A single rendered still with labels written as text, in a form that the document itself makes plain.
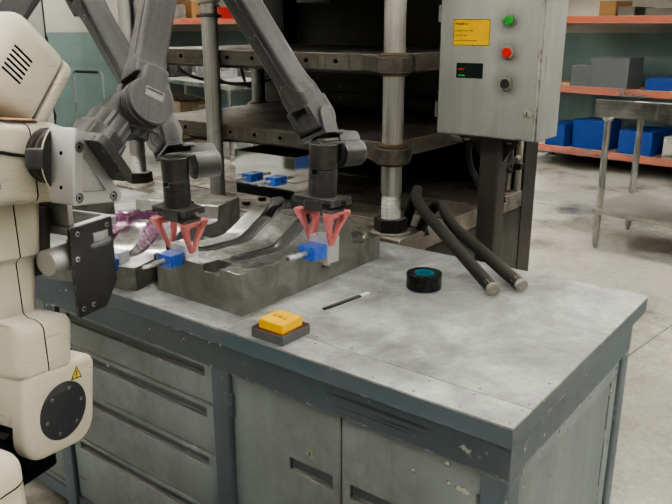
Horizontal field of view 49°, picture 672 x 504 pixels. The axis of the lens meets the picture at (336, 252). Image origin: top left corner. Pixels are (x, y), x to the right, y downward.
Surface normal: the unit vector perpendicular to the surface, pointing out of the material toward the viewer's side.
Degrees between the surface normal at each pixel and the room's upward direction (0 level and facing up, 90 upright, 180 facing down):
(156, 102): 68
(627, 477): 0
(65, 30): 90
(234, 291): 90
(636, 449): 0
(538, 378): 0
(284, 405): 90
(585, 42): 90
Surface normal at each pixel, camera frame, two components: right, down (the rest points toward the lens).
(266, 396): -0.61, 0.23
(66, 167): -0.43, 0.13
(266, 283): 0.79, 0.18
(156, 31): 0.63, -0.18
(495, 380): 0.00, -0.96
